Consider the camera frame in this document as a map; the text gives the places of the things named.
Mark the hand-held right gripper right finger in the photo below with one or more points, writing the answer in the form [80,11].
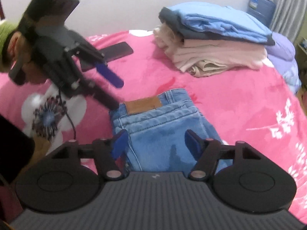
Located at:
[193,145]

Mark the purple pillow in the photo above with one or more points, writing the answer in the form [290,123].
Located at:
[285,57]

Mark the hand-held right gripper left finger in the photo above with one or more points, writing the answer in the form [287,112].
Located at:
[119,146]

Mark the black smartphone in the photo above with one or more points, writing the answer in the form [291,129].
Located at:
[117,52]

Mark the blue water jug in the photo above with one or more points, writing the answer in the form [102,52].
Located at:
[261,8]

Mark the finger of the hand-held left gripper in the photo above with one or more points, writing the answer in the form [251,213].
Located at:
[106,98]
[110,75]

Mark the grey curtain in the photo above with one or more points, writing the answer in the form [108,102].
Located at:
[287,7]

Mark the person's left hand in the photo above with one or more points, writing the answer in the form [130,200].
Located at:
[19,48]

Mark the light blue denim jeans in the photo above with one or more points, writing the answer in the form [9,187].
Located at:
[158,134]

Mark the stack of folded clothes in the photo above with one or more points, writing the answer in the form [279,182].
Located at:
[215,52]

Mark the person's green-sleeved left forearm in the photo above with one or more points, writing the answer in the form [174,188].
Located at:
[6,43]

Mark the khaki folded garment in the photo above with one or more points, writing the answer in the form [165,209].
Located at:
[206,69]

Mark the pink floral blanket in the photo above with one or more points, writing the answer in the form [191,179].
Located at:
[215,105]

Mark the light blue folded garment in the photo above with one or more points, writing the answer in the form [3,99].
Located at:
[223,21]

